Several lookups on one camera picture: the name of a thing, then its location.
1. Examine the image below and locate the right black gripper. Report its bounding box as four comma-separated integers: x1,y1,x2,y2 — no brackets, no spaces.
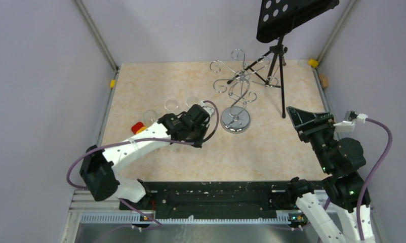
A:
287,106,336,173

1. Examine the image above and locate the clear wine glass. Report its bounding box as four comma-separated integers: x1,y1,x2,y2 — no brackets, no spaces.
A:
165,99,179,113
186,96,200,108

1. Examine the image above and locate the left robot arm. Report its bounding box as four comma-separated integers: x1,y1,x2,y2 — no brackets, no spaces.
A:
78,102,219,209

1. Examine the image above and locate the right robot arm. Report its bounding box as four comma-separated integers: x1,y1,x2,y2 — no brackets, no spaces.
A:
285,106,376,242

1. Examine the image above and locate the chrome wine glass rack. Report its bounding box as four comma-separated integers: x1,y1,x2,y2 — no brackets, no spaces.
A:
210,49,273,134

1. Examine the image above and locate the red yellow toy block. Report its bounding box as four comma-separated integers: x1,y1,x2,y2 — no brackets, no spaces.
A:
131,121,147,135

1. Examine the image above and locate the yellow corner clip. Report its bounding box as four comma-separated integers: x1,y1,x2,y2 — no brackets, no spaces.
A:
308,59,319,68

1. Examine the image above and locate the yellow left edge clip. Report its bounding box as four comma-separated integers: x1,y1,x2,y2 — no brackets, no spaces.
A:
109,79,116,89

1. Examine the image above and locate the black music stand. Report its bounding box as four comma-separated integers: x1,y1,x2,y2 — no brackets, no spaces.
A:
243,0,340,118

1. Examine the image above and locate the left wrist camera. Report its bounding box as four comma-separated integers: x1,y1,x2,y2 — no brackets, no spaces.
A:
203,105,216,117

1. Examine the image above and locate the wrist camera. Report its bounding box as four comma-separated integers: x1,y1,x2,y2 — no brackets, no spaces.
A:
203,105,216,117
334,111,368,133

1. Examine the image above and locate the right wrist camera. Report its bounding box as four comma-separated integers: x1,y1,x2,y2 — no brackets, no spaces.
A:
334,111,368,133

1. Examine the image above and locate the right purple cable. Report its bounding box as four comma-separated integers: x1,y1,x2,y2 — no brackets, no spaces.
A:
355,118,393,242

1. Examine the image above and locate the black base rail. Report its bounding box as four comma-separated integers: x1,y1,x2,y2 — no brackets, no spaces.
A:
119,181,298,220

